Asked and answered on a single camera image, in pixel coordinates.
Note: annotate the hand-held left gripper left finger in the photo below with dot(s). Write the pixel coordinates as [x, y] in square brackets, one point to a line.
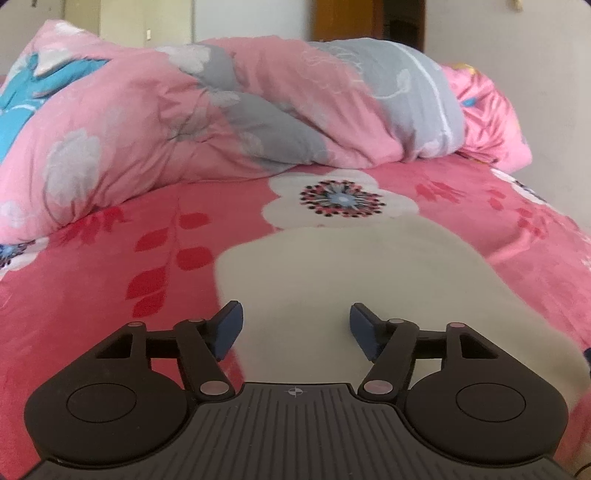
[228, 327]

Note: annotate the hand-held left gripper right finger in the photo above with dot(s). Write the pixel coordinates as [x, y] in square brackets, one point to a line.
[364, 330]

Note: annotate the white fleece sweater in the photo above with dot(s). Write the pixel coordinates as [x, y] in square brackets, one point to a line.
[346, 267]

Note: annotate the pink floral fleece blanket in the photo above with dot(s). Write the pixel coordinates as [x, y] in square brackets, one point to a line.
[115, 258]

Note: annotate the pink grey floral quilt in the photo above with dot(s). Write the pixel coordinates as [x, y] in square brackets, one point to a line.
[184, 115]

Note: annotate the bright pink printed pillow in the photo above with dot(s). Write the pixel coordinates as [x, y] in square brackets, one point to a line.
[489, 120]

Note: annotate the blue pillow with yellow dot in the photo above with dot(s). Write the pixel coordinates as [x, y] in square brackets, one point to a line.
[27, 101]

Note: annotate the brown wooden door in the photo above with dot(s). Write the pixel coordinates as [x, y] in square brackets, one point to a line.
[346, 21]

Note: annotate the beige wardrobe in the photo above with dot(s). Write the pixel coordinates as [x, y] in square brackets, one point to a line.
[129, 21]

